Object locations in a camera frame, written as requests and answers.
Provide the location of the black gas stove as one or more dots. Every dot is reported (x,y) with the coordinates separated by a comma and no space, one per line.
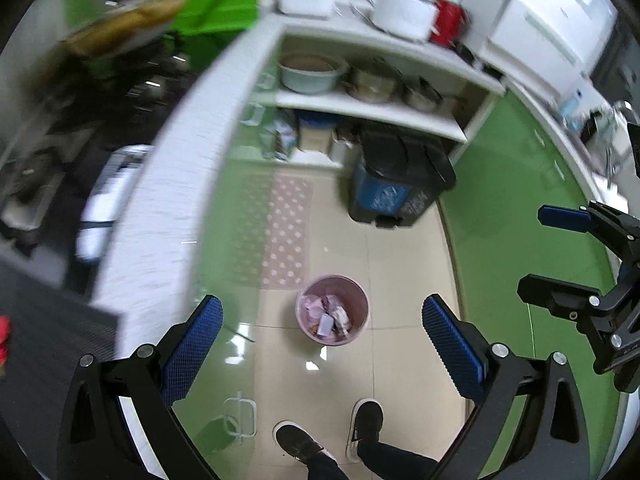
(93,109)

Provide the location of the black shoe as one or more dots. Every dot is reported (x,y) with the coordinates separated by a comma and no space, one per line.
(366,424)
(295,441)

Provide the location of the golden frying pan with lid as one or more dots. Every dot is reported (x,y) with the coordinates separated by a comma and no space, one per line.
(124,29)

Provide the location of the pink dotted floor mat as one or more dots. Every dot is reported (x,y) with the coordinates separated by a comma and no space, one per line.
(284,264)

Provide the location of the small steel saucepan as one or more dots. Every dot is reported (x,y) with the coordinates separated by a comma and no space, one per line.
(422,96)

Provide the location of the blue black pedal bin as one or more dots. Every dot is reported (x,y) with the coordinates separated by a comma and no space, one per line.
(397,177)

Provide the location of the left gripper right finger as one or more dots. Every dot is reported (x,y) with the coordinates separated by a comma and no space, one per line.
(551,439)

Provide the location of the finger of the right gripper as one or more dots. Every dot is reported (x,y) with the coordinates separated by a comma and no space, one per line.
(569,301)
(617,231)

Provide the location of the light blue basin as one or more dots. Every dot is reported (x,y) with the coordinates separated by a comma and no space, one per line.
(310,73)

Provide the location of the pink waste basket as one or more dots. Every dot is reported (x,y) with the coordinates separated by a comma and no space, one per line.
(332,310)

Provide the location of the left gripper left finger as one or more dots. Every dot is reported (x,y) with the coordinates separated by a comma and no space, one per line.
(95,440)

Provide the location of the plastic water bottle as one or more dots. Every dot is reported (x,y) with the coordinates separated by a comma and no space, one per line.
(571,117)

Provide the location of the red paper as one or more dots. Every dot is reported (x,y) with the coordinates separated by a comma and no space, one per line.
(5,335)

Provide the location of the right black shoe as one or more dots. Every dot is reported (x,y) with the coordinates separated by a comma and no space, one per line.
(366,424)

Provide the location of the left black shoe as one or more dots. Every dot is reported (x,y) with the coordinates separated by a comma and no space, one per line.
(295,441)

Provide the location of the white shelf unit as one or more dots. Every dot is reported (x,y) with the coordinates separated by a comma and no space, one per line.
(469,94)

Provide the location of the red kettle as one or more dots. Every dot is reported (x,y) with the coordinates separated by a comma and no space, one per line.
(450,24)

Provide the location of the large steel pot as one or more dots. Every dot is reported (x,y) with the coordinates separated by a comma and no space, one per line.
(372,81)

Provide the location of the white blue lidded storage box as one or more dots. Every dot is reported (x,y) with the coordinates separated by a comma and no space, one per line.
(315,131)

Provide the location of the black striped placemat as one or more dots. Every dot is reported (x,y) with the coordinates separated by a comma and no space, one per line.
(51,330)

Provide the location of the green white food bag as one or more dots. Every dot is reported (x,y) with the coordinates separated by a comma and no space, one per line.
(279,137)

